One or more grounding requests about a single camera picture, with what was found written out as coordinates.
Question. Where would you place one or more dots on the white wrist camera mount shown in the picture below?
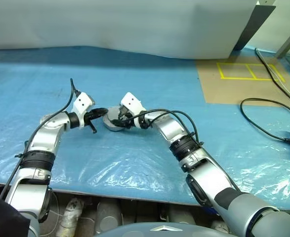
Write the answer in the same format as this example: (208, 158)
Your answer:
(81, 105)
(133, 102)

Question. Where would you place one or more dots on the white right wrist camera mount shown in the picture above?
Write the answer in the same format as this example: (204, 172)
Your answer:
(133, 102)

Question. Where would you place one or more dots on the blue plastic table cover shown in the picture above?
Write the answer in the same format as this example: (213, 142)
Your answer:
(135, 81)

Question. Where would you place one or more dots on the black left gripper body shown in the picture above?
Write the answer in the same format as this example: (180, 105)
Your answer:
(89, 118)

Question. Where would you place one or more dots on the white backdrop board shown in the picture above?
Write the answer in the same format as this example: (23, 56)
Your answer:
(110, 24)

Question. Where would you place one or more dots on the dark board support strut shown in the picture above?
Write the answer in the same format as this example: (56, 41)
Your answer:
(256, 24)

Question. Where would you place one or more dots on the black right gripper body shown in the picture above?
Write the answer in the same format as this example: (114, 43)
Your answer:
(128, 116)

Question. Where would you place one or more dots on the brown cardboard sheet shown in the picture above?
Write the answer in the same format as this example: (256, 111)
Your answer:
(233, 91)

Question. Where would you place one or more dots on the black fabric shoulder cover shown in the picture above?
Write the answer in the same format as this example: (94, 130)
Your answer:
(4, 219)

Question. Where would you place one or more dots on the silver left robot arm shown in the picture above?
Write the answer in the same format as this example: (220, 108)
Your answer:
(46, 138)

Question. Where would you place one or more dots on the small white rounded shape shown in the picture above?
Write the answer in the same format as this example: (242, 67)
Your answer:
(217, 225)

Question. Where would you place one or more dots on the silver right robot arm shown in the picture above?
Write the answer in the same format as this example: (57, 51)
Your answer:
(169, 128)

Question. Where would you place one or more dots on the round silver spoked rotor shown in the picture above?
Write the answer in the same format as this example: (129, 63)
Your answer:
(113, 114)

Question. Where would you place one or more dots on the grey robot torso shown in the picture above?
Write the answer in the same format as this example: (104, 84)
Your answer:
(159, 230)

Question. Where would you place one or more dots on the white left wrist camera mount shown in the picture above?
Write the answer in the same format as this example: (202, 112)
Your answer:
(81, 105)

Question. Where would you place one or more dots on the grey rounded shape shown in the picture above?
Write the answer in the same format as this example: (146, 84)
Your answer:
(177, 216)
(109, 214)

